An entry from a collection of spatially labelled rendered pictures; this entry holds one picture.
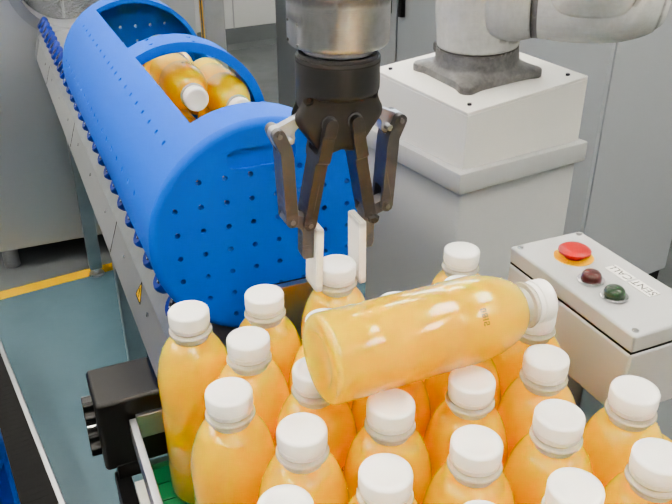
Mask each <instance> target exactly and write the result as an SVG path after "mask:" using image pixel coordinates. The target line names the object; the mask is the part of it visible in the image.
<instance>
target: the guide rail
mask: <svg viewBox="0 0 672 504"><path fill-rule="evenodd" d="M129 425H130V431H131V437H132V442H133V446H134V449H135V452H136V456H137V459H138V463H139V466H140V469H141V473H142V476H143V479H144V483H145V486H146V490H147V493H148V496H149V500H150V503H151V504H163V501H162V498H161V495H160V492H159V489H158V486H157V482H156V479H155V476H154V473H153V470H152V467H151V463H150V460H149V457H148V454H147V451H146V448H145V444H144V441H143V438H142V435H141V432H140V429H139V425H138V422H137V419H136V418H133V419H130V420H129Z"/></svg>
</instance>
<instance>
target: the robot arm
mask: <svg viewBox="0 0 672 504"><path fill-rule="evenodd" d="M671 1H672V0H436V5H435V21H436V40H435V41H434V43H433V50H434V51H435V56H433V57H430V58H425V59H420V60H416V61H414V63H413V70H414V71H417V72H420V73H424V74H426V75H428V76H430V77H432V78H434V79H436V80H438V81H440V82H442V83H444V84H446V85H448V86H450V87H452V88H454V89H455V90H456V91H457V92H458V93H459V94H462V95H473V94H476V93H478V92H480V91H483V90H487V89H490V88H494V87H498V86H502V85H506V84H510V83H514V82H518V81H522V80H527V79H535V78H540V77H541V75H542V68H541V67H539V66H536V65H533V64H530V63H527V62H525V61H523V60H521V59H520V58H519V42H520V41H521V40H525V39H530V38H537V39H545V40H551V41H559V42H569V43H588V44H606V43H618V42H624V41H629V40H633V39H637V38H640V37H643V36H646V35H648V34H650V33H652V32H653V31H654V30H655V29H657V28H659V27H660V26H661V25H663V23H664V22H665V19H666V17H667V14H668V11H669V8H670V5H671ZM390 16H391V0H286V32H287V41H288V43H289V44H290V45H291V46H292V47H294V48H296V49H298V50H297V52H296V53H295V82H296V102H295V105H294V107H293V109H292V111H291V116H290V117H288V118H286V119H285V120H283V121H281V122H279V123H277V124H275V123H274V122H269V123H267V124H266V126H265V132H266V134H267V136H268V138H269V140H270V142H271V144H272V146H273V157H274V168H275V179H276V191H277V202H278V213H279V216H280V217H281V219H282V220H283V221H284V222H285V224H286V225H287V226H288V227H289V228H295V227H297V228H298V251H299V253H300V254H301V255H302V257H303V258H304V259H306V279H307V281H308V282H309V283H310V285H311V286H312V288H313V289H314V290H315V292H321V291H322V290H323V250H324V229H323V228H322V227H321V226H320V225H319V223H318V222H317V220H318V215H319V209H320V204H321V199H322V193H323V188H324V183H325V177H326V172H327V167H328V165H329V164H330V163H331V158H332V153H334V152H336V151H339V150H341V149H342V150H345V152H346V157H347V163H348V169H349V174H350V180H351V186H352V191H353V197H354V203H355V208H356V210H357V212H356V211H355V210H349V212H348V256H349V257H351V258H353V259H354V260H355V262H356V276H355V278H356V279H357V281H358V282H359V283H364V282H365V281H366V247H370V246H372V244H373V242H374V224H375V223H377V222H378V220H379V215H378V213H380V212H382V211H386V212H387V211H389V210H391V209H392V206H393V199H394V189H395V179H396V169H397V160H398V150H399V140H400V137H401V135H402V132H403V130H404V128H405V125H406V123H407V117H406V116H405V115H404V114H402V113H401V112H400V111H398V110H397V109H395V108H394V107H388V108H386V107H383V106H382V103H381V101H380V99H379V96H378V91H379V88H380V64H381V54H380V53H379V51H378V50H380V49H382V48H383V47H385V46H386V45H387V44H388V42H389V39H390ZM376 122H377V126H378V132H377V140H376V152H375V163H374V174H373V186H372V183H371V177H370V171H369V164H368V156H369V152H368V146H367V139H366V137H367V135H368V134H369V132H370V131H371V129H372V128H373V126H374V125H375V123H376ZM298 128H299V130H300V131H301V132H302V133H303V135H304V136H305V137H306V138H307V143H306V162H305V167H304V173H303V179H302V185H301V190H300V196H299V202H298V203H297V190H296V176H295V163H294V153H293V150H292V147H291V145H293V144H294V143H295V132H296V130H297V129H298Z"/></svg>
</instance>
